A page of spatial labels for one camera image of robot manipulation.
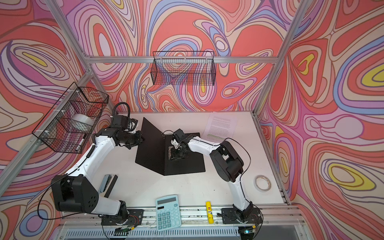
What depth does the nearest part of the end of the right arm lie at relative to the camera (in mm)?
718

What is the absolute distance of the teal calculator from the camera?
72 cm

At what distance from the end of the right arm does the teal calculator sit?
22cm
